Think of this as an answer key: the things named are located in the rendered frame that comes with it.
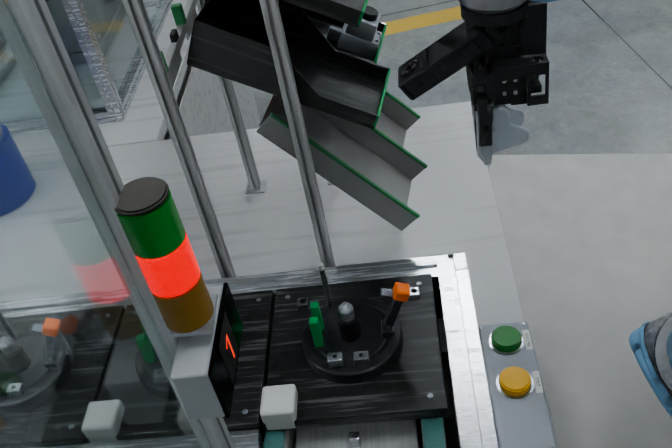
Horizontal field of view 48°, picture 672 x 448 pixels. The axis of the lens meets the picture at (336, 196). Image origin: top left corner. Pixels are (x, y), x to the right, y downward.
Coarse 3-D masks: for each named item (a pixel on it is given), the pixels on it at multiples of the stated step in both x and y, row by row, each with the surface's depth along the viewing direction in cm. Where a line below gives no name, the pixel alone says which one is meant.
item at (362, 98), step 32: (224, 0) 113; (256, 0) 112; (192, 32) 103; (224, 32) 102; (256, 32) 116; (288, 32) 115; (320, 32) 114; (192, 64) 107; (224, 64) 106; (256, 64) 105; (320, 64) 115; (352, 64) 116; (320, 96) 106; (352, 96) 112; (384, 96) 110
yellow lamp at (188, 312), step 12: (192, 288) 71; (204, 288) 73; (156, 300) 71; (168, 300) 70; (180, 300) 70; (192, 300) 71; (204, 300) 73; (168, 312) 71; (180, 312) 71; (192, 312) 72; (204, 312) 73; (168, 324) 73; (180, 324) 72; (192, 324) 73; (204, 324) 73
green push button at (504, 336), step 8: (496, 328) 104; (504, 328) 104; (512, 328) 104; (496, 336) 103; (504, 336) 103; (512, 336) 103; (520, 336) 103; (496, 344) 102; (504, 344) 102; (512, 344) 102; (520, 344) 103
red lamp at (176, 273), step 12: (180, 252) 68; (192, 252) 70; (144, 264) 68; (156, 264) 67; (168, 264) 68; (180, 264) 68; (192, 264) 70; (144, 276) 70; (156, 276) 68; (168, 276) 68; (180, 276) 69; (192, 276) 70; (156, 288) 69; (168, 288) 69; (180, 288) 70
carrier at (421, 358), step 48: (288, 288) 117; (336, 288) 115; (432, 288) 112; (288, 336) 109; (336, 336) 105; (384, 336) 104; (432, 336) 105; (288, 384) 100; (336, 384) 101; (384, 384) 100; (432, 384) 99
